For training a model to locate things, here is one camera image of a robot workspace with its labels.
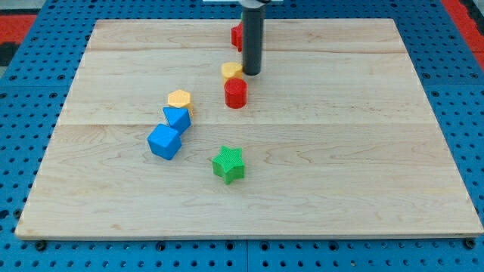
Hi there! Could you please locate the green star block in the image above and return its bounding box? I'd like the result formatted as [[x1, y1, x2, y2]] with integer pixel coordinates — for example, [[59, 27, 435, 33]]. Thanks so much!
[[212, 146, 245, 185]]

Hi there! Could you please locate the red star block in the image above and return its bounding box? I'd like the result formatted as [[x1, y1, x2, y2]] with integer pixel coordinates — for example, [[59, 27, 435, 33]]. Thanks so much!
[[231, 23, 243, 52]]

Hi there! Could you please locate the red cylinder block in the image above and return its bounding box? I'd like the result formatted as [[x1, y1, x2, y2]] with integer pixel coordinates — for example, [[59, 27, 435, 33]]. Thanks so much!
[[224, 78, 247, 109]]

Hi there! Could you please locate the blue triangle block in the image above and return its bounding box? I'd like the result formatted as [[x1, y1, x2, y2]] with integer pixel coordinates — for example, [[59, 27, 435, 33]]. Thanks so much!
[[163, 107, 191, 134]]

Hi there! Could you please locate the yellow cylinder block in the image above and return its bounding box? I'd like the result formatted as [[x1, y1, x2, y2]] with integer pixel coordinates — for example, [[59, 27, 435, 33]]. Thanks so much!
[[221, 62, 244, 84]]

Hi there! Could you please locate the yellow hexagon block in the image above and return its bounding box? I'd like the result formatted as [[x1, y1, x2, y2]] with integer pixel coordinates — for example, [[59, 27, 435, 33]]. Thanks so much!
[[167, 89, 193, 116]]

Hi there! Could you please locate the blue cube block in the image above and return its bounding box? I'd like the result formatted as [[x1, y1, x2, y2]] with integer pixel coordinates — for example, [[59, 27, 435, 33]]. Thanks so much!
[[147, 124, 182, 160]]

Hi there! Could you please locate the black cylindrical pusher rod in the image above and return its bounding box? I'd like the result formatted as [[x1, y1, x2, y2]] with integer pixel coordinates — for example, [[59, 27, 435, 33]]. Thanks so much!
[[241, 1, 265, 76]]

